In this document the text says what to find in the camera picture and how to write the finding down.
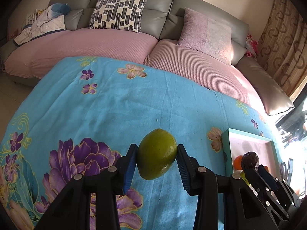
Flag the elongated dark red date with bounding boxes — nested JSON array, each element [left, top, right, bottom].
[[240, 151, 259, 172]]

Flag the small green fruit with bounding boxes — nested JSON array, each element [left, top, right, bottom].
[[137, 129, 177, 180]]

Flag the orange mandarin on cloth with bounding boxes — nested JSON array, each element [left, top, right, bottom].
[[233, 155, 243, 170]]

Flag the white tray teal rim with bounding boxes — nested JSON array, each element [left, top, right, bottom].
[[221, 128, 281, 178]]

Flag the blue floral tablecloth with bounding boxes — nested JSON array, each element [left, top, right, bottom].
[[1, 57, 281, 229]]

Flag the brown patterned curtain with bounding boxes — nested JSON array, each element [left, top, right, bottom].
[[257, 0, 306, 101]]

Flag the pink floral cloth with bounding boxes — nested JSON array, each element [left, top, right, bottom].
[[245, 34, 258, 60]]

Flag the pink sofa cover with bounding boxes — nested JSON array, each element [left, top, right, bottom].
[[1, 28, 264, 112]]

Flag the pink square cushion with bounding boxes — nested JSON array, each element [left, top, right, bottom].
[[177, 8, 233, 65]]

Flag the white blue clothing pile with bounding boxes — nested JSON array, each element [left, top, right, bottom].
[[13, 3, 71, 46]]

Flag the grey leather sofa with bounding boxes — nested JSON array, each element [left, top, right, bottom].
[[7, 0, 294, 115]]

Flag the black white patterned cushion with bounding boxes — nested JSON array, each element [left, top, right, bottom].
[[88, 0, 147, 33]]

